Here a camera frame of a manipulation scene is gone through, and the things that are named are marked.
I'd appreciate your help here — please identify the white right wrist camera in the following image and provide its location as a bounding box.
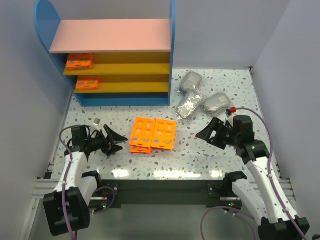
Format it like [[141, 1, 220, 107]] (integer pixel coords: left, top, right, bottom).
[[225, 110, 237, 129]]

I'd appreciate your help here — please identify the blue pink yellow shelf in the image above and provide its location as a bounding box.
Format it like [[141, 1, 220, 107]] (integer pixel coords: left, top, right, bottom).
[[33, 0, 176, 107]]

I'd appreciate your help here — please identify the silver sponge pack right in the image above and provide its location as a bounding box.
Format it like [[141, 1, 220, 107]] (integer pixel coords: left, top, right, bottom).
[[203, 93, 232, 117]]

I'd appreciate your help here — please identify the silver sponge pack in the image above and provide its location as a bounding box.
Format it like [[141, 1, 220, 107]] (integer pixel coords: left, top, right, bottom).
[[175, 89, 207, 120], [203, 93, 232, 117], [179, 71, 204, 94]]

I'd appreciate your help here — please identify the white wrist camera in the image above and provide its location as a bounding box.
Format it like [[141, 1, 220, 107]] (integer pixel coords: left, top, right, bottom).
[[91, 118, 103, 132], [225, 110, 237, 129]]

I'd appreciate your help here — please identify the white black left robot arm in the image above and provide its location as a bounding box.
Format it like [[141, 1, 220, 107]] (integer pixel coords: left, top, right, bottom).
[[43, 119, 128, 240]]

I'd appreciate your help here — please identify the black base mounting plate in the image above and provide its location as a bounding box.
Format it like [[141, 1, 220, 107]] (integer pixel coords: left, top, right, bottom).
[[89, 180, 242, 211]]

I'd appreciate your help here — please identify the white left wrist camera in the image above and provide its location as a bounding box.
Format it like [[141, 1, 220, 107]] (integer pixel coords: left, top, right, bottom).
[[91, 118, 103, 132]]

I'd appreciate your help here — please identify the silver sponge pack middle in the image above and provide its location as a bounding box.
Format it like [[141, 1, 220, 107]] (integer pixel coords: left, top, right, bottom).
[[175, 89, 207, 120]]

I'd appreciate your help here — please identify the silver sponge pack top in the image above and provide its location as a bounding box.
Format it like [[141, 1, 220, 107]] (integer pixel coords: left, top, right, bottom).
[[179, 71, 204, 94]]

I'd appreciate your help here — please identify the aluminium frame rail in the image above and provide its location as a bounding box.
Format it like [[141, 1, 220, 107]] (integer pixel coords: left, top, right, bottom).
[[18, 161, 59, 240]]

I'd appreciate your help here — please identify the orange sponge box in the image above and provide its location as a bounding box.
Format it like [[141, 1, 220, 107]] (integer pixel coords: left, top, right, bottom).
[[66, 53, 94, 71], [130, 145, 152, 154], [75, 75, 101, 91], [129, 117, 156, 148], [151, 118, 177, 150]]

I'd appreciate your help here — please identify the orange sponge box on shelf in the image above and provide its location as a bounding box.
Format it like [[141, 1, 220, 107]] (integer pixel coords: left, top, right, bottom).
[[75, 75, 101, 91]]

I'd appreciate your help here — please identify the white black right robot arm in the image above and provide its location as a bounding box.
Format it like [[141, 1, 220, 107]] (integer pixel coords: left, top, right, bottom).
[[196, 115, 310, 240]]

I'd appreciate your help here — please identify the orange sponge box bottom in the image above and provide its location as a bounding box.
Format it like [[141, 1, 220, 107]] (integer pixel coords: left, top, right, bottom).
[[130, 145, 152, 154]]

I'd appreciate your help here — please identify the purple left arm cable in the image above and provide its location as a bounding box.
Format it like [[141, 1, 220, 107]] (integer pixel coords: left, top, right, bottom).
[[59, 126, 116, 240]]

